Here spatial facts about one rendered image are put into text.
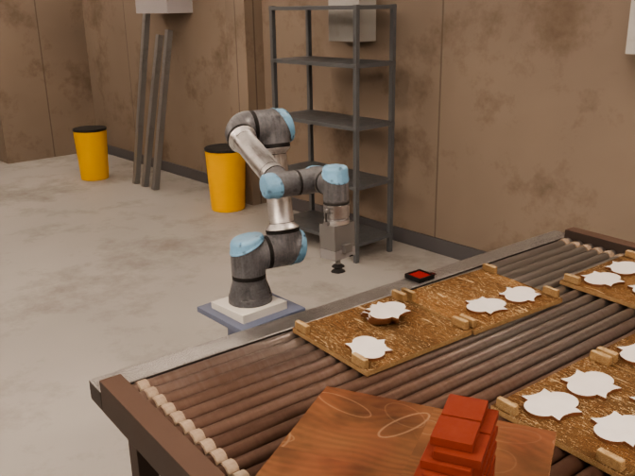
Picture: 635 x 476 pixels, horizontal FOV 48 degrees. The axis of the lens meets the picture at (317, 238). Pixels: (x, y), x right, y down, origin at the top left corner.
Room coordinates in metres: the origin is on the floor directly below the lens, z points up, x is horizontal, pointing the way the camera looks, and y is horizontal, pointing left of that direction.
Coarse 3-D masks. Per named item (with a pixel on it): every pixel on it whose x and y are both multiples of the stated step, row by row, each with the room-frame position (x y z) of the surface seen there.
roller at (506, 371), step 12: (624, 312) 2.08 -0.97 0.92; (600, 324) 1.99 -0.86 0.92; (612, 324) 2.01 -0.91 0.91; (576, 336) 1.91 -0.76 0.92; (588, 336) 1.93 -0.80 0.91; (552, 348) 1.84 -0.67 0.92; (564, 348) 1.86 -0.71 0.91; (516, 360) 1.77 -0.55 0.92; (528, 360) 1.77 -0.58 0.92; (540, 360) 1.79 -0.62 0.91; (492, 372) 1.70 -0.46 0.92; (504, 372) 1.71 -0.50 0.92; (516, 372) 1.73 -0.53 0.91; (468, 384) 1.64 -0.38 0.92; (480, 384) 1.65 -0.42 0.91; (492, 384) 1.67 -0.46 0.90; (444, 396) 1.59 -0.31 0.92; (468, 396) 1.61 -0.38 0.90
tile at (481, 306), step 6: (468, 300) 2.13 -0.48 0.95; (474, 300) 2.13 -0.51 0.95; (480, 300) 2.13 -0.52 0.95; (486, 300) 2.13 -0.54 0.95; (492, 300) 2.12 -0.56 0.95; (498, 300) 2.12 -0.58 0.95; (468, 306) 2.08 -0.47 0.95; (474, 306) 2.08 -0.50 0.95; (480, 306) 2.08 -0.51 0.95; (486, 306) 2.08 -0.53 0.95; (492, 306) 2.08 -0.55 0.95; (498, 306) 2.08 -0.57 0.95; (504, 306) 2.08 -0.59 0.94; (474, 312) 2.05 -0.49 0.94; (480, 312) 2.04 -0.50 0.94; (486, 312) 2.04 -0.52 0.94; (492, 312) 2.04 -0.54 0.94; (498, 312) 2.05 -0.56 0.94
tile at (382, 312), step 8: (376, 304) 2.04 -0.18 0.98; (384, 304) 2.04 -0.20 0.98; (392, 304) 2.04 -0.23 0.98; (400, 304) 2.04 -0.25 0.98; (368, 312) 2.01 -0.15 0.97; (376, 312) 1.99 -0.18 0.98; (384, 312) 1.98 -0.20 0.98; (392, 312) 1.98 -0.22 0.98; (400, 312) 1.98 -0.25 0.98; (408, 312) 1.99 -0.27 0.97; (376, 320) 1.94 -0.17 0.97; (384, 320) 1.94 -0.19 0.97
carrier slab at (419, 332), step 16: (368, 304) 2.13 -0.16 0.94; (320, 320) 2.02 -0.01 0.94; (336, 320) 2.01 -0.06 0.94; (352, 320) 2.01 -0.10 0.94; (400, 320) 2.01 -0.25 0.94; (416, 320) 2.00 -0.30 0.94; (432, 320) 2.00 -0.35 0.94; (448, 320) 2.00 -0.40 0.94; (304, 336) 1.92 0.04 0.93; (320, 336) 1.90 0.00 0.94; (336, 336) 1.90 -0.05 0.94; (352, 336) 1.90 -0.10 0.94; (384, 336) 1.90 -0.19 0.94; (400, 336) 1.90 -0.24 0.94; (416, 336) 1.89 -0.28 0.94; (432, 336) 1.89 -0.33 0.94; (448, 336) 1.89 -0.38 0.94; (464, 336) 1.91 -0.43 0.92; (336, 352) 1.80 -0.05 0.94; (400, 352) 1.79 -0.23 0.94; (416, 352) 1.79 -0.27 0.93; (368, 368) 1.71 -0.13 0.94; (384, 368) 1.72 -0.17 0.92
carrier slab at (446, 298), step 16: (480, 272) 2.41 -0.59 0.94; (432, 288) 2.26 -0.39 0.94; (448, 288) 2.26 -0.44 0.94; (464, 288) 2.26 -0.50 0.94; (480, 288) 2.25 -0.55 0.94; (496, 288) 2.25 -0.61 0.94; (416, 304) 2.14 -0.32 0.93; (432, 304) 2.13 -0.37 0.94; (448, 304) 2.12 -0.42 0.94; (464, 304) 2.12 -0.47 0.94; (512, 304) 2.11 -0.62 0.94; (528, 304) 2.11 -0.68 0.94; (544, 304) 2.11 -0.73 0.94; (480, 320) 2.00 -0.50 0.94; (496, 320) 1.99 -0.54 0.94; (512, 320) 2.02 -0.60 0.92
